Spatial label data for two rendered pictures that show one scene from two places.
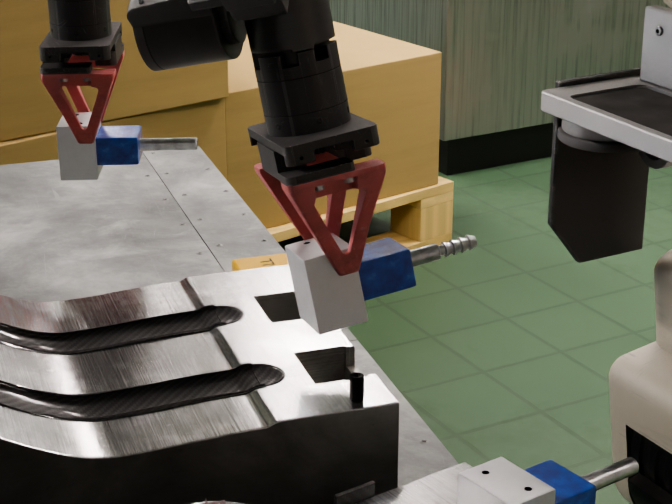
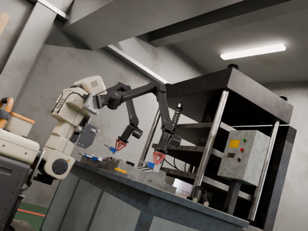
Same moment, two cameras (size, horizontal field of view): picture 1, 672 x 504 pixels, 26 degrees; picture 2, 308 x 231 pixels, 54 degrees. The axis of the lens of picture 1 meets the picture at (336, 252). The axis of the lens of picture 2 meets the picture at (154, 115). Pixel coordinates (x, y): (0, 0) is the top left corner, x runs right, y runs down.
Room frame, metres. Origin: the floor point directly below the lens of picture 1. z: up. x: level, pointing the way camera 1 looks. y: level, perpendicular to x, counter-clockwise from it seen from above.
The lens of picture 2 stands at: (3.19, -0.07, 0.78)
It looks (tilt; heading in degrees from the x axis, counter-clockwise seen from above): 13 degrees up; 174
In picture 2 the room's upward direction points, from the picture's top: 20 degrees clockwise
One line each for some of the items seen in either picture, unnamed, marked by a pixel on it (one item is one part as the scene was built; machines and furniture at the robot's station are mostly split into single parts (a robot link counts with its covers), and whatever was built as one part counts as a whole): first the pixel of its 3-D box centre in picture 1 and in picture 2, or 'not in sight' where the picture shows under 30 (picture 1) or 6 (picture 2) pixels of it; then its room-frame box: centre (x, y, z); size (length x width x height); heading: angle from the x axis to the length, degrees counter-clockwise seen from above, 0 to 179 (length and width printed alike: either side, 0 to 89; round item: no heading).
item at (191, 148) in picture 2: not in sight; (203, 159); (0.05, 0.93, 1.26); 1.10 x 0.74 x 0.05; 18
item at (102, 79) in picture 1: (84, 91); (157, 157); (1.34, 0.24, 0.98); 0.07 x 0.07 x 0.09; 1
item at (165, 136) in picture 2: not in sight; (166, 138); (1.35, 0.25, 1.11); 0.07 x 0.06 x 0.07; 84
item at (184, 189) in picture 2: not in sight; (185, 192); (0.14, 0.82, 0.87); 0.50 x 0.27 x 0.17; 108
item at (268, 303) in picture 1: (291, 327); not in sight; (1.03, 0.03, 0.87); 0.05 x 0.05 x 0.04; 18
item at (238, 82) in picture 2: not in sight; (213, 116); (0.07, 0.88, 1.75); 1.30 x 0.84 x 0.61; 18
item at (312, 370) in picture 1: (335, 387); not in sight; (0.93, 0.00, 0.87); 0.05 x 0.05 x 0.04; 18
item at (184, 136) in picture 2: not in sight; (211, 138); (0.05, 0.94, 1.51); 1.10 x 0.70 x 0.05; 18
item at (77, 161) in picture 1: (129, 144); (149, 164); (1.35, 0.20, 0.92); 0.13 x 0.05 x 0.05; 91
